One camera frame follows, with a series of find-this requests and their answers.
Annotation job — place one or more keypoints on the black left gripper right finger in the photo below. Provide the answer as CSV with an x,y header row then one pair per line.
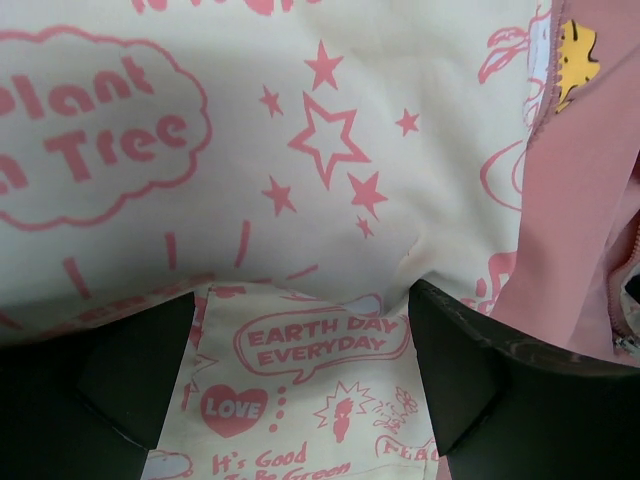
x,y
505,405

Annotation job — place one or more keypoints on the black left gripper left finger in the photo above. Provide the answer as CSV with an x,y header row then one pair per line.
x,y
92,405

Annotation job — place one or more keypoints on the pink cream printed hooded jacket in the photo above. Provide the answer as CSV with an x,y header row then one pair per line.
x,y
297,166

